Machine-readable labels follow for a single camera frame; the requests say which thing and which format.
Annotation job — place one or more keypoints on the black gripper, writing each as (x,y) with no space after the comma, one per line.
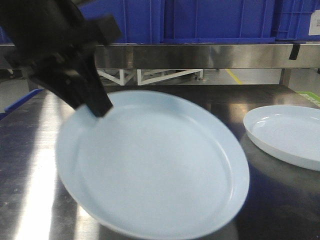
(55,45)

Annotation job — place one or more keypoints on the light blue plate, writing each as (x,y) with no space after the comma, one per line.
(155,167)
(286,132)

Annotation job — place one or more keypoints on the blue table edge guard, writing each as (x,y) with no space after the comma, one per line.
(12,107)

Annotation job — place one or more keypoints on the large blue plastic crate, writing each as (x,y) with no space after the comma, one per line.
(187,21)

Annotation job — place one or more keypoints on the left blue plastic crate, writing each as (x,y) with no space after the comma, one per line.
(4,38)

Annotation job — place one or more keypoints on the black tape strip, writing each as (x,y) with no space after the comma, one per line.
(294,51)

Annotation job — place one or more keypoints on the right blue plastic crate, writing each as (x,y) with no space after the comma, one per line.
(291,20)

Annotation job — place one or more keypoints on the white label on crate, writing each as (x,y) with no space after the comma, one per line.
(314,26)

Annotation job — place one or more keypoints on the stainless steel shelf rail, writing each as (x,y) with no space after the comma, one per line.
(206,56)

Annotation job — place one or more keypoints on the left steel shelf post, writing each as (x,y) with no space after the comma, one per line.
(31,85)

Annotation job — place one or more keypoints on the steel shelf post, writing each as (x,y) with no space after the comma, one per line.
(285,76)
(31,85)

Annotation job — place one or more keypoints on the white metal frame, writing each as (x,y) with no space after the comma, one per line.
(147,76)

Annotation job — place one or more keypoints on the right steel shelf post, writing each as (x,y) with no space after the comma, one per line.
(285,76)

